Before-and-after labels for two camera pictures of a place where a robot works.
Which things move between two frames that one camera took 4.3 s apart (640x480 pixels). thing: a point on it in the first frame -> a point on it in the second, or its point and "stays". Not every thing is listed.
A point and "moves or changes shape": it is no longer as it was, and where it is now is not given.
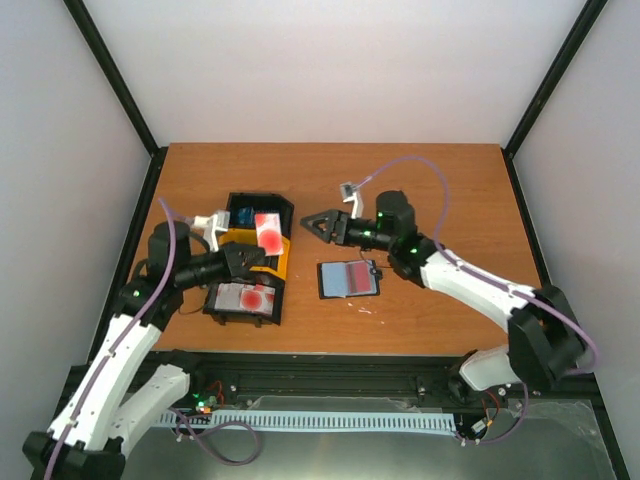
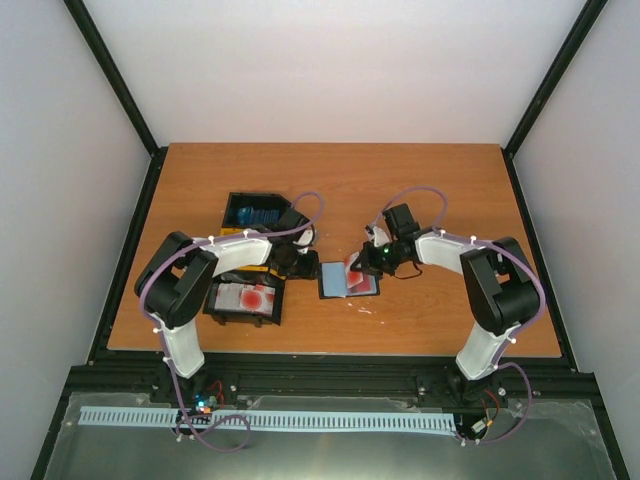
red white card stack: x=244 y=297 stays
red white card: x=268 y=233 moves or changes shape
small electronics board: x=204 y=403 stays
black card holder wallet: x=348 y=279 stays
